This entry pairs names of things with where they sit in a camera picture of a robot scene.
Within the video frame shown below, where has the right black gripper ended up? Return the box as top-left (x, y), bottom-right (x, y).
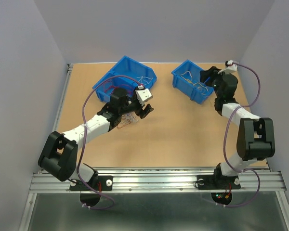
top-left (200, 66), bottom-right (230, 98)

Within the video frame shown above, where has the wire bundle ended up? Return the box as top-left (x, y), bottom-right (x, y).
top-left (117, 112), bottom-right (140, 130)

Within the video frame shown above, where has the white wire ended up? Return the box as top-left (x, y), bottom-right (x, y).
top-left (136, 76), bottom-right (154, 88)

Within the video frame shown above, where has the red wire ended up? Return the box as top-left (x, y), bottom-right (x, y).
top-left (101, 80), bottom-right (133, 96)

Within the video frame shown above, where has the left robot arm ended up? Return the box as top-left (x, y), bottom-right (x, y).
top-left (38, 86), bottom-right (153, 190)

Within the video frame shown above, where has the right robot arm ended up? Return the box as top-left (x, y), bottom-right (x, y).
top-left (200, 60), bottom-right (275, 188)

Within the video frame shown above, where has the small blue bin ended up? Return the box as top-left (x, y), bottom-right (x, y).
top-left (171, 60), bottom-right (213, 104)

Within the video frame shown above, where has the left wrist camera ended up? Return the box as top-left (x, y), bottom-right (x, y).
top-left (135, 85), bottom-right (153, 106)

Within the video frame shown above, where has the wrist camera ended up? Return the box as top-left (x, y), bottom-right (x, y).
top-left (135, 85), bottom-right (153, 106)
top-left (218, 60), bottom-right (237, 74)

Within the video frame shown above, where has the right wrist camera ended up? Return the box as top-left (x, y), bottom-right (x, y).
top-left (218, 60), bottom-right (237, 74)

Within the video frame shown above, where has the aluminium frame rail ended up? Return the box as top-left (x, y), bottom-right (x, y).
top-left (30, 63), bottom-right (286, 197)

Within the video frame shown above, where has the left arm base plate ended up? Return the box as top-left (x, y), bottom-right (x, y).
top-left (69, 175), bottom-right (113, 192)

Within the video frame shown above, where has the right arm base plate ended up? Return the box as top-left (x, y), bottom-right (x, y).
top-left (195, 174), bottom-right (241, 190)

